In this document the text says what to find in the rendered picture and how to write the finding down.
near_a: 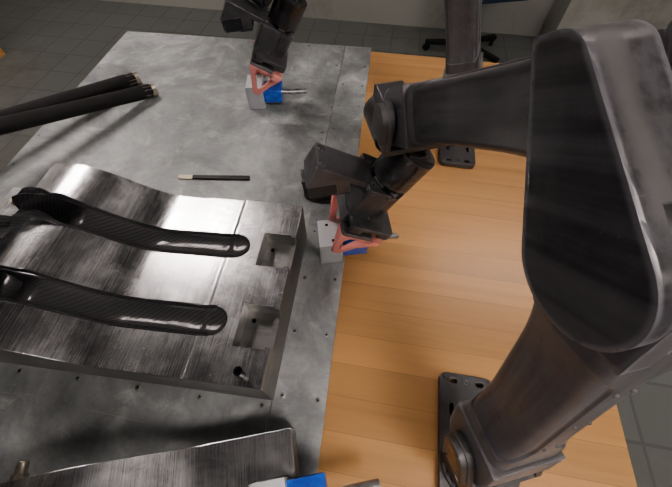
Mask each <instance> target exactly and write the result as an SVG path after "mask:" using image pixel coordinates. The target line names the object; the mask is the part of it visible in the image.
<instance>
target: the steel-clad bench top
mask: <svg viewBox="0 0 672 487"><path fill-rule="evenodd" d="M253 43H254V40H252V39H237V38H222V37H207V36H192V35H178V34H163V33H148V32H133V31H127V32H126V33H125V34H124V35H123V36H122V38H121V39H120V40H119V41H118V42H117V43H116V44H115V45H114V46H113V48H112V49H111V50H110V51H109V52H108V53H107V54H106V55H105V57H104V58H103V59H102V60H101V61H100V62H99V63H98V64H97V65H96V67H95V68H94V69H93V70H92V71H91V72H90V73H89V74H88V75H87V77H86V78H85V79H84V80H83V81H82V82H81V83H80V84H79V86H78V87H81V86H84V85H88V84H91V83H95V82H98V81H102V80H105V79H109V78H112V77H116V76H119V75H122V74H126V73H129V72H133V71H136V72H137V73H138V74H139V76H140V78H141V81H142V83H141V84H139V85H136V86H140V85H145V84H150V83H153V84H154V85H155V86H156V88H157V90H158V96H156V97H152V98H148V99H144V100H140V101H136V102H132V103H128V104H124V105H120V106H116V107H112V108H108V109H104V110H100V111H96V112H92V113H88V114H84V115H80V116H76V117H72V118H68V119H64V120H60V121H56V122H52V123H48V124H44V125H43V126H42V127H41V128H40V129H39V130H38V131H37V132H36V133H35V135H34V136H33V137H32V138H31V139H30V140H29V141H28V142H27V144H26V145H25V146H24V147H23V148H22V149H21V150H20V151H19V152H18V154H17V155H16V156H15V157H14V158H13V159H12V160H11V161H10V162H9V164H8V165H7V166H6V167H5V168H4V169H3V170H2V171H1V173H0V202H1V201H2V200H3V199H4V197H5V196H6V195H7V194H8V193H9V192H10V190H11V189H12V188H13V187H19V188H25V187H31V186H32V187H36V186H37V184H38V183H39V182H40V181H41V179H42V178H43V177H44V176H45V174H46V173H47V172H48V171H49V169H50V168H51V167H52V165H53V164H54V163H62V164H81V165H86V166H90V167H94V168H98V169H101V170H104V171H107V172H110V173H113V174H116V175H119V176H121V177H124V178H127V179H129V180H132V181H135V182H137V183H140V184H143V185H145V186H148V187H151V188H154V189H157V190H160V191H163V192H167V193H170V194H175V195H180V196H189V197H202V198H218V199H232V200H256V201H266V202H275V203H285V204H295V205H303V211H304V219H305V226H306V234H307V239H306V244H305V249H304V254H303V259H302V264H301V269H300V273H299V278H298V283H297V288H296V293H295V298H294V303H293V308H292V313H291V317H290V322H289V327H288V332H287V337H286V342H285V347H284V352H283V357H282V361H281V366H280V371H279V376H278V381H277V386H276V391H275V396H274V400H273V401H272V400H267V399H260V398H253V397H245V396H238V395H231V394H224V393H217V392H210V391H203V390H196V389H189V388H182V387H174V386H167V385H160V384H153V383H146V382H139V381H132V380H125V379H118V378H111V377H103V376H96V375H89V374H82V373H75V372H68V371H61V370H54V369H47V368H40V367H32V366H25V365H18V364H11V363H4V362H0V483H3V482H7V481H9V480H10V477H11V476H12V475H14V471H15V468H16V464H17V463H18V462H20V461H28V460H29V461H30V464H29V468H28V472H27V473H30V474H29V476H33V475H38V474H42V473H47V472H52V471H56V470H61V469H66V468H71V467H77V466H82V465H88V464H93V463H99V462H105V461H111V460H117V459H124V458H130V457H136V456H142V455H148V454H155V453H161V452H167V451H173V450H179V449H184V448H190V447H195V446H200V445H205V444H210V443H215V442H220V441H225V440H230V439H235V438H240V437H245V436H250V435H255V434H260V433H265V432H270V431H275V430H280V429H285V428H292V429H294V430H295V431H296V440H297V450H298V460H299V471H300V476H304V475H309V474H314V473H317V472H318V464H319V456H320V448H321V440H322V433H323V425H324V417H325V409H326V401H327V393H328V385H329V378H330V370H331V362H332V354H333V346H334V338H335V331H336V323H337V315H338V307H339V299H340V291H341V284H342V276H343V268H344V260H345V256H343V261H342V262H334V263H323V264H321V258H320V247H319V235H318V223H317V221H321V220H329V213H330V206H331V200H325V199H315V198H312V199H309V198H305V197H304V189H303V186H302V184H301V169H304V159H305V157H306V156H307V154H308V153H309V151H310V149H311V148H312V146H313V145H314V143H315V142H318V143H321V144H324V145H326V146H329V147H332V148H335V149H338V150H340V151H343V152H346V153H349V154H352V155H354V156H357V157H358V150H359V143H360V135H361V127H362V119H363V109H364V103H365V96H366V88H367V80H368V72H369V64H370V56H371V49H372V48H370V47H355V46H341V45H326V44H311V43H296V42H291V44H290V46H289V48H288V57H287V67H286V70H285V72H284V73H282V74H283V75H282V80H281V81H282V84H283V89H290V88H306V89H307V94H283V102H275V103H266V109H250V106H249V102H248V98H247V94H246V90H245V86H246V81H247V76H248V75H251V74H250V68H249V64H250V59H251V55H252V50H253ZM344 50H345V51H344ZM343 55H344V56H343ZM342 60H343V61H342ZM341 65H342V66H341ZM340 70H341V71H340ZM339 74H340V75H339ZM338 79H339V80H338ZM337 84H338V85H337ZM136 86H133V87H136ZM336 89H337V90H336ZM335 94H336V95H335ZM334 99H335V100H334ZM333 104H334V105H333ZM332 108H333V109H332ZM331 113H332V114H331ZM330 118H331V119H330ZM329 123H330V124H329ZM328 128H329V129H328ZM327 133H328V134H327ZM326 137H327V139H326ZM325 142H326V143H325ZM179 175H243V176H250V179H249V180H201V179H178V176H179ZM313 200H314V202H313ZM312 205H313V207H312ZM311 210H312V211H311ZM310 215H311V216H310ZM309 220H310V221H309ZM308 225H309V226H308ZM307 229H308V231H307ZM271 404H272V406H271ZM270 409H271V411H270ZM269 413H270V415H269ZM268 418H269V420H268ZM267 423H268V425H267ZM266 428H267V430H266Z"/></svg>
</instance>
